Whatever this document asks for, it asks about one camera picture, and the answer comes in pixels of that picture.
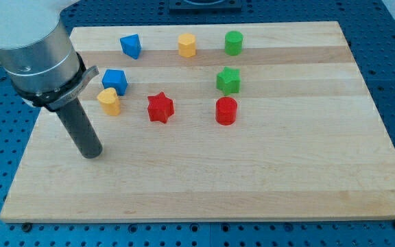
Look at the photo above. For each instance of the light wooden board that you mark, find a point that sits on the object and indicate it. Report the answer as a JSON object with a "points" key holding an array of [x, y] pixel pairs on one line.
{"points": [[308, 143]]}

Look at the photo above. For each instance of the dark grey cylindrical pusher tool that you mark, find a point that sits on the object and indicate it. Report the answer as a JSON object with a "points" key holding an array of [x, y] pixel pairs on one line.
{"points": [[79, 128]]}

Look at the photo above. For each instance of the blue pentagon block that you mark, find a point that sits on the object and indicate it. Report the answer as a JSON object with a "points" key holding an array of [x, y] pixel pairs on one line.
{"points": [[115, 79]]}

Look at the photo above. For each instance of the green cylinder block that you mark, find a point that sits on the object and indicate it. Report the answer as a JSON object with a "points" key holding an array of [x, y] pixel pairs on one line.
{"points": [[233, 43]]}

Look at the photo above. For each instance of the yellow heart block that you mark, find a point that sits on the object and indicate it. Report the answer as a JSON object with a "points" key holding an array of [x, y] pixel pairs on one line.
{"points": [[109, 101]]}

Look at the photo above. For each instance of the red cylinder block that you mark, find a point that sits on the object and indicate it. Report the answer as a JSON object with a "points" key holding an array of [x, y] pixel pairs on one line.
{"points": [[226, 111]]}

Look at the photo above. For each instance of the red star block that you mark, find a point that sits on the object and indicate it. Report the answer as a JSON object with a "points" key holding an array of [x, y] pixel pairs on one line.
{"points": [[160, 107]]}

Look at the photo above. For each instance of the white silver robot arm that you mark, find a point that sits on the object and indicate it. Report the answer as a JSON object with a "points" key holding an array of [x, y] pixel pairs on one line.
{"points": [[37, 54]]}

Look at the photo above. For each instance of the yellow hexagon block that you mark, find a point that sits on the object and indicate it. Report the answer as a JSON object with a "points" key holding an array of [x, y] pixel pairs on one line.
{"points": [[187, 45]]}

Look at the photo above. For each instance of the green star block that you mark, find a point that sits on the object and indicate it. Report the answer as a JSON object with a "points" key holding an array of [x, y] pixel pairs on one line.
{"points": [[228, 81]]}

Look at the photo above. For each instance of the blue triangle block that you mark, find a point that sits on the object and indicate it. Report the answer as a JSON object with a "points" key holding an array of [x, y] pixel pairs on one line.
{"points": [[131, 45]]}

